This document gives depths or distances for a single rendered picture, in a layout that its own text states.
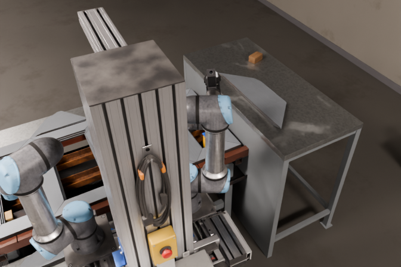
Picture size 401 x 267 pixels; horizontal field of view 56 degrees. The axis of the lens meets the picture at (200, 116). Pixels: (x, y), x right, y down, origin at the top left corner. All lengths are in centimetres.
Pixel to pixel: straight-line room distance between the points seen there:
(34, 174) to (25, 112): 322
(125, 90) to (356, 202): 278
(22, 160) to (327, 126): 173
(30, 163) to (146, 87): 58
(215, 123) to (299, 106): 114
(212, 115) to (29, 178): 68
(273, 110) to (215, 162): 88
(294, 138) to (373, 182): 152
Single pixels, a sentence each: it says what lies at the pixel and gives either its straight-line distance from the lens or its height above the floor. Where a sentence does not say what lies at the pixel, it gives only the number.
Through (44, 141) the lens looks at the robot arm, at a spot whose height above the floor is 168.
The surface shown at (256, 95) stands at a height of 107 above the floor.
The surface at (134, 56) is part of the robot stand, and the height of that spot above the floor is 203.
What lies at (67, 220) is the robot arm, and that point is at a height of 126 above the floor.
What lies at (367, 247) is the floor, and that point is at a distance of 325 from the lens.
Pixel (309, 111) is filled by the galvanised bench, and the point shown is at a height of 105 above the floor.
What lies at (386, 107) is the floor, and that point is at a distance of 462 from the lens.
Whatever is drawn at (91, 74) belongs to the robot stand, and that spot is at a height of 203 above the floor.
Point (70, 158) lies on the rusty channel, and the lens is 282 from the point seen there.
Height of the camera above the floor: 257
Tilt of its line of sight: 39 degrees down
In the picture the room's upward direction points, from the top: 1 degrees counter-clockwise
